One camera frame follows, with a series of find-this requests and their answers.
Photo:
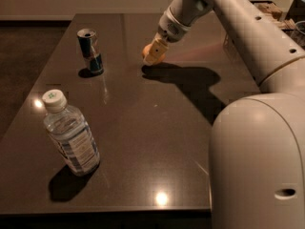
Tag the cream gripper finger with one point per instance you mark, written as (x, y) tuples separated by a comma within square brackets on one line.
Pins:
[(159, 43)]

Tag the orange fruit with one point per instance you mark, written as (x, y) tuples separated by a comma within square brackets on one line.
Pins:
[(152, 55)]

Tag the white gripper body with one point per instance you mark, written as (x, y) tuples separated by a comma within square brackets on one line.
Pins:
[(168, 30)]

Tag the clear plastic water bottle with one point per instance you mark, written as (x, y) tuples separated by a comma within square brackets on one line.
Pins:
[(70, 132)]

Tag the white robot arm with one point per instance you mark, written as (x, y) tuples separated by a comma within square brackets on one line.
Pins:
[(257, 144)]

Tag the black wire basket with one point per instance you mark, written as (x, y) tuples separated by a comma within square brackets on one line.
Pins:
[(296, 12)]

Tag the blue silver drink can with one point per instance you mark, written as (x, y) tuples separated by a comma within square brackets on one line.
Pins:
[(88, 42)]

